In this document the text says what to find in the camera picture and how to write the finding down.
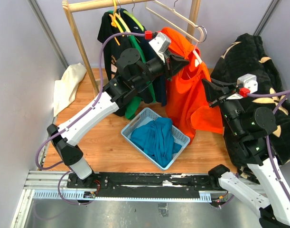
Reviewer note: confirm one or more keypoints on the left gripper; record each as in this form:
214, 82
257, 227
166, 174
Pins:
173, 64

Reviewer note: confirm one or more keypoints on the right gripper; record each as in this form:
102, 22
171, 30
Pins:
213, 90

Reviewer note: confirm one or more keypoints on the pink plastic hanger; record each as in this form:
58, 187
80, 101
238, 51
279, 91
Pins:
197, 52

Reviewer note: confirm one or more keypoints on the orange t shirt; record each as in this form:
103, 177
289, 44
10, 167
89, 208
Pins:
187, 106

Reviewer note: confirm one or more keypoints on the white plastic hanger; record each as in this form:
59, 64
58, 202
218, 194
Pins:
193, 32

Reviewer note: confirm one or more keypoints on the teal blue t shirt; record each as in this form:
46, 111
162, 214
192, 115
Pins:
156, 140

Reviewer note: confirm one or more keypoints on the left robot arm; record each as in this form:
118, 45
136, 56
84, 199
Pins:
65, 139

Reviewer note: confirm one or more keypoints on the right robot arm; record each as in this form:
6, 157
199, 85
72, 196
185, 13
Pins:
250, 133

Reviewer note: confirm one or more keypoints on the navy blue t shirt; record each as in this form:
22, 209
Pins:
159, 84

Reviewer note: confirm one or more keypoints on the lime green hanger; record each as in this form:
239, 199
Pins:
140, 26

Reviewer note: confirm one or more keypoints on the green t shirt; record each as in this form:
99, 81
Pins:
120, 21

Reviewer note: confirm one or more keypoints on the black printed t shirt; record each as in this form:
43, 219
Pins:
111, 54

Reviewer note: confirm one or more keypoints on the yellow hanger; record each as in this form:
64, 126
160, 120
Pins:
117, 20

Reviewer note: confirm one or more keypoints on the black floral blanket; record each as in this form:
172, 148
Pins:
247, 56

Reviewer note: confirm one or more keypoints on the cream white cloth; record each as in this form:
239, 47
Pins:
65, 89

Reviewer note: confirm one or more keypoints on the wooden clothes rack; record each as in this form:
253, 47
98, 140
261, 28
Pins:
80, 47

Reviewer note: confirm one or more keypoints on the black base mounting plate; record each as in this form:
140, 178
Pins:
146, 186

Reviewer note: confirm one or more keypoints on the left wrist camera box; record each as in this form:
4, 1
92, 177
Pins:
159, 42

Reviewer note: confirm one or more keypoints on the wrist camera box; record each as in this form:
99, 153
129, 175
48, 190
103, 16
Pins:
245, 84
159, 42

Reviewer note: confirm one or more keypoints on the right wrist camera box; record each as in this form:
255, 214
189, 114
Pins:
245, 84

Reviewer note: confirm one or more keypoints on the aluminium rail frame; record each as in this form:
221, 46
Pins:
46, 202

